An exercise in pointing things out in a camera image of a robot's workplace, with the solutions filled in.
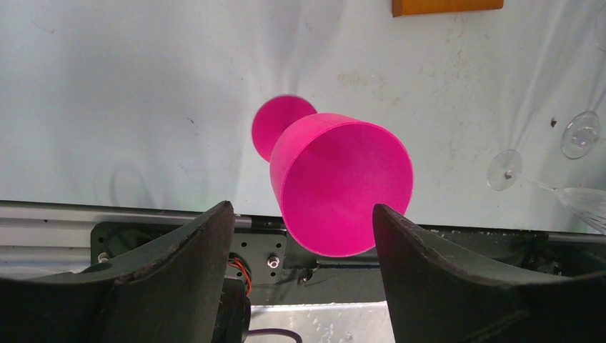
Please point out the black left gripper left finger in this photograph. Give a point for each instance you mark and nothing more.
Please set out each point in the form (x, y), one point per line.
(167, 290)

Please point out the clear wine glass upright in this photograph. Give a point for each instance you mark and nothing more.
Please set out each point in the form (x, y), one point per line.
(581, 135)

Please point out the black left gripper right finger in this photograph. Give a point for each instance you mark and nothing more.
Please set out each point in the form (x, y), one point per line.
(490, 286)

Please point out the pink wine glass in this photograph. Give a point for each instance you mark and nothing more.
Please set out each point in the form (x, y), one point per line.
(328, 171)

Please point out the gold rack wooden base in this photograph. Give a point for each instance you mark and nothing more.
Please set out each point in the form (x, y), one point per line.
(425, 7)

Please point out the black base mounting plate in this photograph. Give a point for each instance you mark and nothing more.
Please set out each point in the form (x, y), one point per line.
(281, 272)

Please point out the clear wine glass lying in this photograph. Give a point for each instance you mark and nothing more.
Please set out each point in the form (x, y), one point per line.
(586, 204)

